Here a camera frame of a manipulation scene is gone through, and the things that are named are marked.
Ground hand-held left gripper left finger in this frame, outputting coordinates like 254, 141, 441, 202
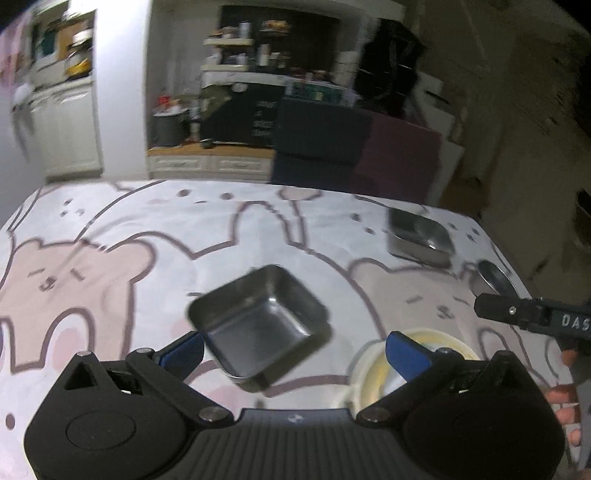
61, 330, 235, 426

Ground oval steel dish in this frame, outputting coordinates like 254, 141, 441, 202
475, 260, 518, 298

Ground jar with yellow contents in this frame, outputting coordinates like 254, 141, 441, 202
65, 51, 93, 79

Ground dark blue chair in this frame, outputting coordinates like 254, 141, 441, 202
270, 97, 375, 188

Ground black hanging clothes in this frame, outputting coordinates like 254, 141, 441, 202
353, 18, 426, 121

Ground purple covered chair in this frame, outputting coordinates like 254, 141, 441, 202
355, 113, 444, 204

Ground person's right hand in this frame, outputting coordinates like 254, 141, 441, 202
545, 348, 583, 446

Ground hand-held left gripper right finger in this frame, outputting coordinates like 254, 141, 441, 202
355, 330, 539, 427

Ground rectangular steel container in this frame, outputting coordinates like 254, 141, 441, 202
385, 208, 455, 271

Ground white plush wall ornament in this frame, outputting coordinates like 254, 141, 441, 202
11, 83, 33, 112

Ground white kitchen cabinet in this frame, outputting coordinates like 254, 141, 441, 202
28, 83, 105, 181

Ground cream bowl with handles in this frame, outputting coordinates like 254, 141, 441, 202
347, 327, 481, 411

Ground dark trash bin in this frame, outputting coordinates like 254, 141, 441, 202
152, 108, 191, 146

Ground floral bowl with yellow rim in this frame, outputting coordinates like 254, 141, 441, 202
362, 337, 476, 409

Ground bear printed tablecloth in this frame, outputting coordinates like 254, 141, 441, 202
0, 179, 573, 480

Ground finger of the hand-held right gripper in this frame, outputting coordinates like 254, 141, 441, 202
474, 292, 553, 330

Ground low cabinet with wooden top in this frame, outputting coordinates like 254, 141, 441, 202
147, 141, 275, 181

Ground cluttered wall shelf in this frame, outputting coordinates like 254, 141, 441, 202
201, 4, 365, 100

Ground square steel container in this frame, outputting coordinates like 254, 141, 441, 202
187, 264, 332, 381

